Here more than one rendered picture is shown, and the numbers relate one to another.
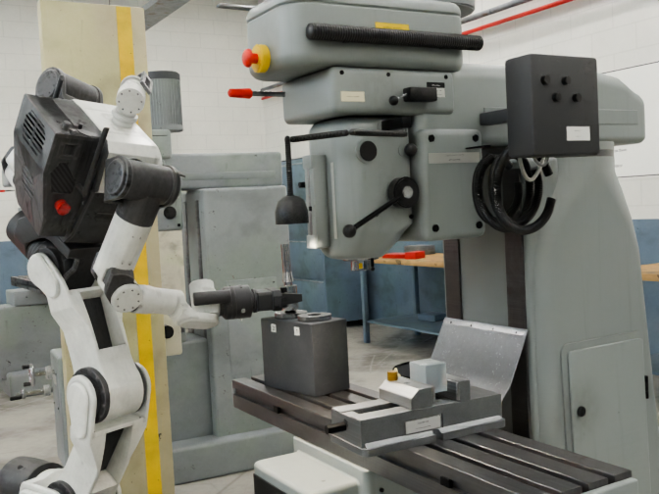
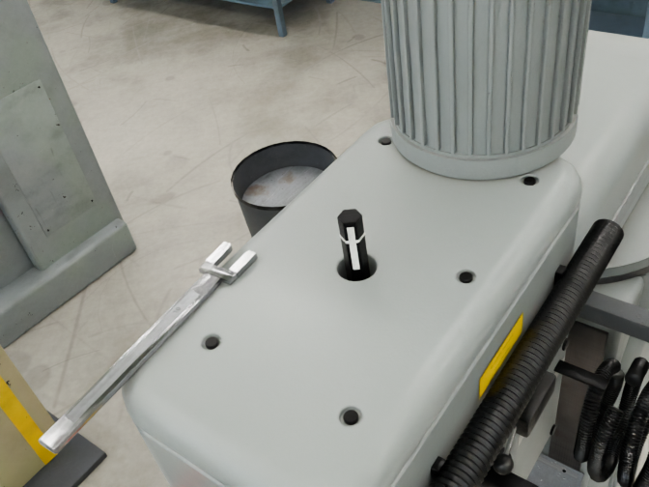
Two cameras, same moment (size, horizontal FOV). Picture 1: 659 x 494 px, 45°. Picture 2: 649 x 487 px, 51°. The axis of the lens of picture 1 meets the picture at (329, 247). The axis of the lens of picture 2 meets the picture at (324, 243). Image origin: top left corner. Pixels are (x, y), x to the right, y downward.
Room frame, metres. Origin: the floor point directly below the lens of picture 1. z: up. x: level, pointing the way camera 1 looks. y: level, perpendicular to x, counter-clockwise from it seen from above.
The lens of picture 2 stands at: (1.45, 0.08, 2.32)
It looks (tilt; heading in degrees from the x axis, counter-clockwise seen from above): 41 degrees down; 343
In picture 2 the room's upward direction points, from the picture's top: 11 degrees counter-clockwise
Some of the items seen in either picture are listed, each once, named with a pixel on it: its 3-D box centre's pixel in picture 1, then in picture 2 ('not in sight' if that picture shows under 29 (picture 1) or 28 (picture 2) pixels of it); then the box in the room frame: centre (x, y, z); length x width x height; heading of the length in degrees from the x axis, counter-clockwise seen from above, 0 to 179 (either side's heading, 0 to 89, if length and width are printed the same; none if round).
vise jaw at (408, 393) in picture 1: (406, 392); not in sight; (1.64, -0.14, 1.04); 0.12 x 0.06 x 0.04; 28
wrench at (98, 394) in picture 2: (265, 10); (155, 336); (1.89, 0.12, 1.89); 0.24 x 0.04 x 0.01; 123
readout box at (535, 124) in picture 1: (554, 107); not in sight; (1.74, -0.50, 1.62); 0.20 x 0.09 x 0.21; 120
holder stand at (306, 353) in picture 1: (304, 350); not in sight; (2.13, 0.08, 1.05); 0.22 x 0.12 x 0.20; 41
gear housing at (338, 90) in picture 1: (368, 98); not in sight; (1.90, -0.11, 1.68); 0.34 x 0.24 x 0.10; 120
